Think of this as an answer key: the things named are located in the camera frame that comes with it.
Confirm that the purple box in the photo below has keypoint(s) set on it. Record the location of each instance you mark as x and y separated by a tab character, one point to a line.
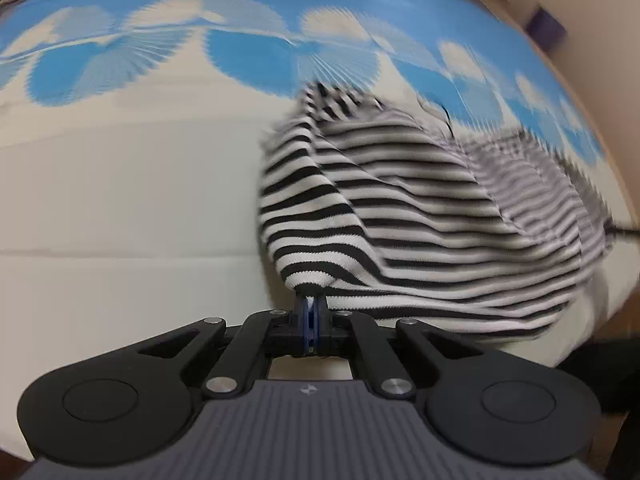
549	27

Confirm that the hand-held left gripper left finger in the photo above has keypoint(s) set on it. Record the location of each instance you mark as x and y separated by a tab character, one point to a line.
303	327

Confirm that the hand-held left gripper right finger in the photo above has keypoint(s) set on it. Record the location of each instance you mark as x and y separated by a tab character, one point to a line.
317	327

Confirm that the black white striped top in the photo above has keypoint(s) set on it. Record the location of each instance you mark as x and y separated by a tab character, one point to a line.
400	220

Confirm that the blue white printed bed sheet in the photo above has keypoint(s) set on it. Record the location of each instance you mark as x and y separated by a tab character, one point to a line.
125	185

